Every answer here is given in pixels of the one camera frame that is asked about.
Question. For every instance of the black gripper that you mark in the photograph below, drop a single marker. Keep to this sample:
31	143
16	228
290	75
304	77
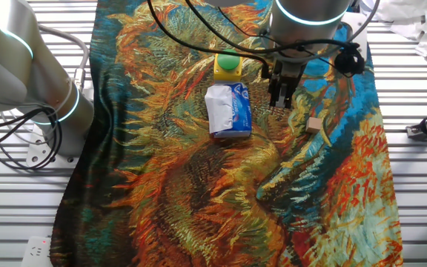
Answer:
285	74

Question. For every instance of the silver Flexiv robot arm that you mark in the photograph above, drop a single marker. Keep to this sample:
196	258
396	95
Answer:
50	85

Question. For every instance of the small wooden block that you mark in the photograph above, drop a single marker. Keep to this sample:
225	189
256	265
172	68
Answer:
313	125

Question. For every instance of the blue white tissue pack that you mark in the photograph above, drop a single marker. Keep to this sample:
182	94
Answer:
228	111

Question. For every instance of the yellow box green button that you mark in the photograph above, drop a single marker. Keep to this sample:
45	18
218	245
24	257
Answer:
228	63

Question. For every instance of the sunflower painting cloth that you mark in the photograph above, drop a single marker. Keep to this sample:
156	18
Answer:
198	185

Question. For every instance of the silver base mounting plate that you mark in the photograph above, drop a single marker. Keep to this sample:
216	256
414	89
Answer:
35	155

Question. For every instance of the white power strip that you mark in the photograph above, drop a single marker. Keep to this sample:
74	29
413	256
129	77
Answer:
35	254

